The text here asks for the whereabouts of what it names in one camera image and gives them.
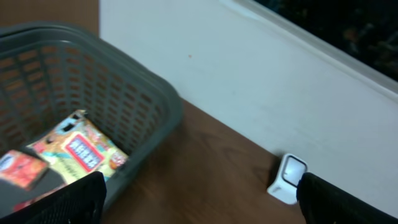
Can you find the yellow snack bag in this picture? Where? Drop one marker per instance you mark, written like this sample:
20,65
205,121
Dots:
76,148

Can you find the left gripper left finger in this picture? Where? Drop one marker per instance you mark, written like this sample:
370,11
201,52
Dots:
78,203

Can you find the brown chocolate bar wrapper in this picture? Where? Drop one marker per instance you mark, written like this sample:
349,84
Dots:
27,203

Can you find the grey plastic shopping basket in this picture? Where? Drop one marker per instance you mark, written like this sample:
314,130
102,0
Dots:
49,70

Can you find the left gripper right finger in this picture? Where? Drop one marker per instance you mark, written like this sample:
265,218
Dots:
323,203

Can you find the small orange snack packet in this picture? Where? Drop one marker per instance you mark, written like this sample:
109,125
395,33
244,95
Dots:
22,170

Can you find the white barcode scanner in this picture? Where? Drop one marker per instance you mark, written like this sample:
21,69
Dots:
289,173

